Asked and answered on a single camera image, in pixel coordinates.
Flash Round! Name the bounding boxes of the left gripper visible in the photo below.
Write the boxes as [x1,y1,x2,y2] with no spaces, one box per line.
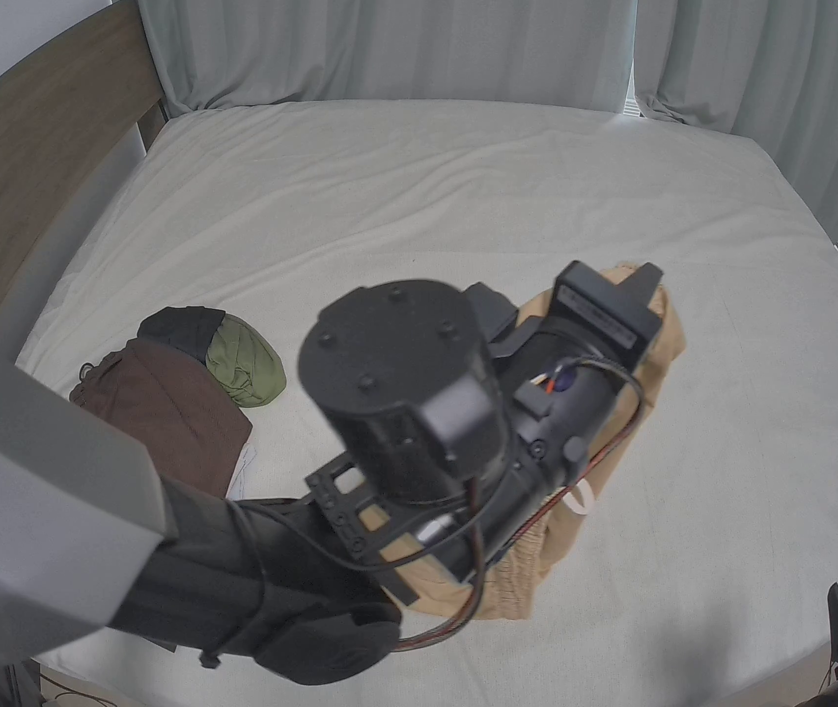
[496,261,665,521]

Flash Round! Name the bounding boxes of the beige shorts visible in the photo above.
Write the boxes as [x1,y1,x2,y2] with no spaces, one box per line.
[360,262,687,624]

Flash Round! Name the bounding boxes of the bed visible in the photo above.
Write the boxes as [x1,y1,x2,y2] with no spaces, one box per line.
[0,0,838,707]

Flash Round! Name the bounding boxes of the window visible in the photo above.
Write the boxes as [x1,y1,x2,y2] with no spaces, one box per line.
[623,56,642,119]

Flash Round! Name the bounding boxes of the green garment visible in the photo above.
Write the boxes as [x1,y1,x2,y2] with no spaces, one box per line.
[205,314,287,409]

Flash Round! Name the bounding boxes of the white garment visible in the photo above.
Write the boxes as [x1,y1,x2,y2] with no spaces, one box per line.
[231,442,258,500]

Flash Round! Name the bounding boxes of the brown garment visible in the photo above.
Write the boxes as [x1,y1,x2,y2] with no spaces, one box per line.
[69,339,254,502]

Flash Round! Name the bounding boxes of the black garment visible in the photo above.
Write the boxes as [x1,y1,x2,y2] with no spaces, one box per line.
[138,306,228,362]

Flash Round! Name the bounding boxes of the pale grey-green curtain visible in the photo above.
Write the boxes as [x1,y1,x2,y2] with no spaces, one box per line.
[633,0,838,248]
[126,0,642,119]

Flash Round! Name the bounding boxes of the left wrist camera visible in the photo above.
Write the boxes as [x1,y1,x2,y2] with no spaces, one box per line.
[463,282,541,362]

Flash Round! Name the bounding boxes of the black cable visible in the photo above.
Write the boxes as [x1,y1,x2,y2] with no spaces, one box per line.
[39,677,121,707]

